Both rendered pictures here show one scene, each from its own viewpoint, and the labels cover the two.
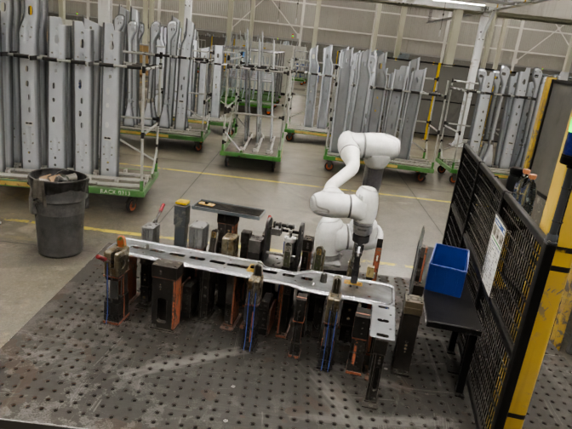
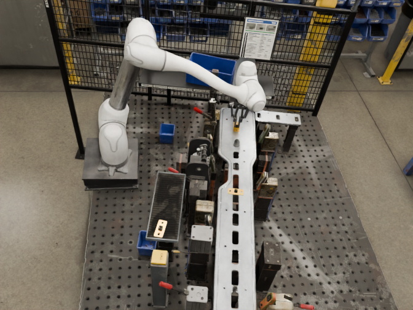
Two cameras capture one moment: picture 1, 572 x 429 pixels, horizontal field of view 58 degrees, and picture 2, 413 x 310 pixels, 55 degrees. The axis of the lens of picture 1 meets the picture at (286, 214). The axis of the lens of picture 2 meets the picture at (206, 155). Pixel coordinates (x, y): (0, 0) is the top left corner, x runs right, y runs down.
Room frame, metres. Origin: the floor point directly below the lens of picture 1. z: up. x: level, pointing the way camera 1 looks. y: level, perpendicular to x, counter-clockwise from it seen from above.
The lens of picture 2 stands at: (2.66, 1.33, 2.65)
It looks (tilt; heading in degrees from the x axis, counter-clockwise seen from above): 48 degrees down; 259
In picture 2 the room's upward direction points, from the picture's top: 7 degrees clockwise
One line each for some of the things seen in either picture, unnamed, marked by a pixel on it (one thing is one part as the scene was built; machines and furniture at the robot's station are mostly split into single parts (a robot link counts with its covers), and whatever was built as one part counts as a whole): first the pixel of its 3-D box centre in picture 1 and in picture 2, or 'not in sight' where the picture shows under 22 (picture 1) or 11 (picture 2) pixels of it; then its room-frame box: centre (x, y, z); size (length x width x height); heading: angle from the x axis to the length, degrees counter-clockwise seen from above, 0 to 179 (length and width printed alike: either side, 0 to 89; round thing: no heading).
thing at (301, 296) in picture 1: (298, 326); (260, 173); (2.03, -0.11, 0.84); 0.11 x 0.08 x 0.29; 171
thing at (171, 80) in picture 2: (443, 283); (207, 80); (2.30, -0.79, 1.01); 0.90 x 0.22 x 0.03; 171
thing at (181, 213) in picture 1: (180, 242); (160, 281); (2.65, 0.56, 0.92); 0.08 x 0.08 x 0.44; 81
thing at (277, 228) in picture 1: (280, 265); (197, 179); (2.43, 0.00, 0.94); 0.18 x 0.13 x 0.49; 81
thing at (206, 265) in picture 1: (247, 268); (236, 195); (2.24, 0.15, 1.00); 1.38 x 0.22 x 0.02; 81
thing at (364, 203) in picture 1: (363, 203); (246, 77); (2.17, -0.33, 1.40); 0.13 x 0.11 x 0.16; 97
